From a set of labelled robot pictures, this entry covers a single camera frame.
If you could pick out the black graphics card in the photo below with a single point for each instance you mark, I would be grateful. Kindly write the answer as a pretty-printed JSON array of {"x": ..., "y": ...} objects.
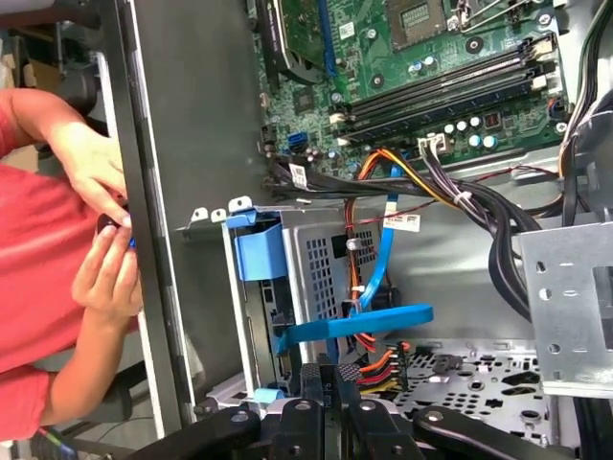
[{"x": 297, "y": 38}]

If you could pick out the green motherboard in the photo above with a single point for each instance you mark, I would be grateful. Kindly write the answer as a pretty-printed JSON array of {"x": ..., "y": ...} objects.
[{"x": 364, "y": 52}]

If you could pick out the person's right hand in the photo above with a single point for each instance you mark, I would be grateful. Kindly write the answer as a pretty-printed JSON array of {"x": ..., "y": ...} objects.
[{"x": 105, "y": 282}]

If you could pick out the metal disk bay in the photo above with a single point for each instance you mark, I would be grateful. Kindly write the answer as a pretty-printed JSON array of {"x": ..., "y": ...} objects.
[{"x": 294, "y": 268}]

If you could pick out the person's red shirt torso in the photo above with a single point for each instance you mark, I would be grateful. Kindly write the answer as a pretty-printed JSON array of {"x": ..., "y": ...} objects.
[{"x": 38, "y": 268}]

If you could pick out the black PC case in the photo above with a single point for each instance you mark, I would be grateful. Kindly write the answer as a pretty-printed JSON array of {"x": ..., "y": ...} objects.
[{"x": 201, "y": 120}]

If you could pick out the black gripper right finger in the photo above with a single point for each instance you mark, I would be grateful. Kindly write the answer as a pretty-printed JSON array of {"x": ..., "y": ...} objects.
[{"x": 373, "y": 431}]

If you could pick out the white board power plug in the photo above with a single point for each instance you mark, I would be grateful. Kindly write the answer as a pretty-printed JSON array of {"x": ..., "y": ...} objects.
[{"x": 431, "y": 144}]

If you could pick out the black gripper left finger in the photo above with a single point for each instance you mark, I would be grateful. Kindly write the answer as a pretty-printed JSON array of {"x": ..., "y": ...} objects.
[{"x": 297, "y": 431}]

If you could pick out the black RAM slot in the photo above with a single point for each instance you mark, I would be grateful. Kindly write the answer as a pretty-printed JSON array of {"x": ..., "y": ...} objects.
[
  {"x": 431, "y": 76},
  {"x": 431, "y": 101},
  {"x": 431, "y": 88},
  {"x": 431, "y": 115}
]

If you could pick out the hard disk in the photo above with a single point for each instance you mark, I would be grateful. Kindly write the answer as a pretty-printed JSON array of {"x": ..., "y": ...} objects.
[{"x": 258, "y": 249}]

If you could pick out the blue expansion slot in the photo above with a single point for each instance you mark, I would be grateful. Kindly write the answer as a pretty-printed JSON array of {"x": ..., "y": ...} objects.
[{"x": 328, "y": 43}]

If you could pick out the person's left hand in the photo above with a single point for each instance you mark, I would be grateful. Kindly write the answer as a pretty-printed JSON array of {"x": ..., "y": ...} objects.
[{"x": 91, "y": 163}]

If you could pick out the CPU socket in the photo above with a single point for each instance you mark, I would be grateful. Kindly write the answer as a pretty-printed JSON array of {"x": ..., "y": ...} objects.
[{"x": 416, "y": 24}]

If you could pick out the metal socket cover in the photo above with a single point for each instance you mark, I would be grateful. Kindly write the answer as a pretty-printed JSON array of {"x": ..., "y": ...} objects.
[{"x": 493, "y": 21}]

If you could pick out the metal drive cage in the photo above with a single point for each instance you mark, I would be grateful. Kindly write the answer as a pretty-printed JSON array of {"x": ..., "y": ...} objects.
[{"x": 565, "y": 297}]

